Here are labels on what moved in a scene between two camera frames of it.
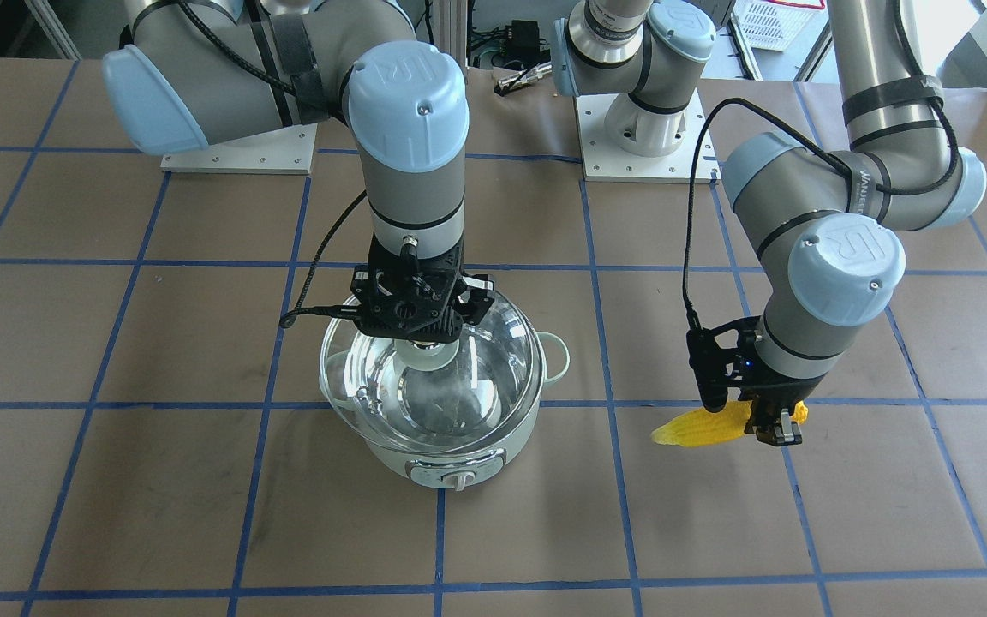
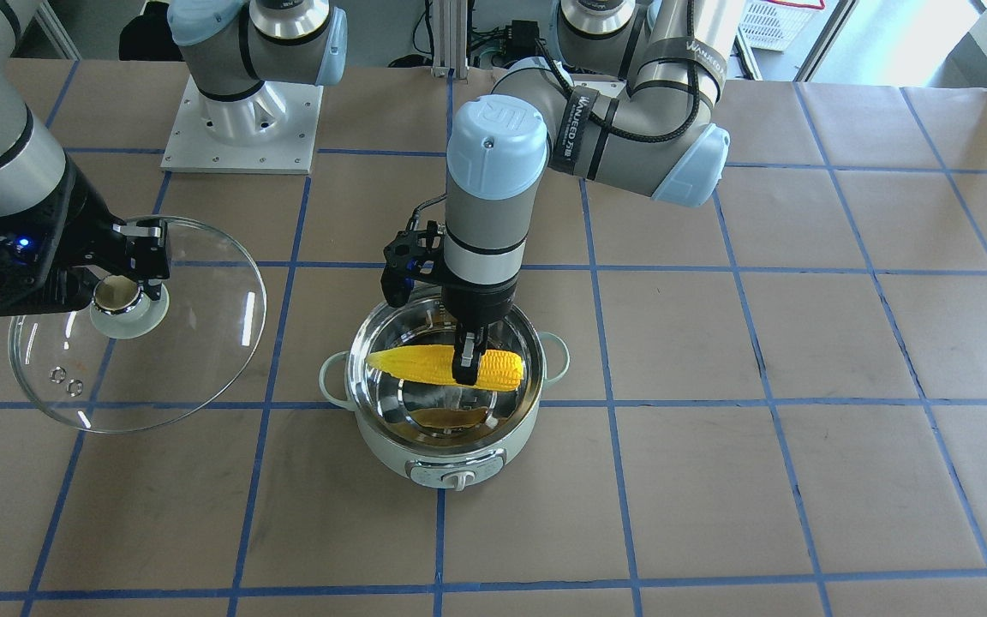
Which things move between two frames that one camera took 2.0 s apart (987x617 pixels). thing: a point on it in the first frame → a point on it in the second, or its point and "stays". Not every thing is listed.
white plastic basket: x=771 y=26 stays
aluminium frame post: x=450 y=28 stays
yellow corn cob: x=704 y=428 → x=499 y=370
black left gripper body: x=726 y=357 → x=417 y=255
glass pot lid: x=487 y=390 → x=127 y=363
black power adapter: x=523 y=41 stays
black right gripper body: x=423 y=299 → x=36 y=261
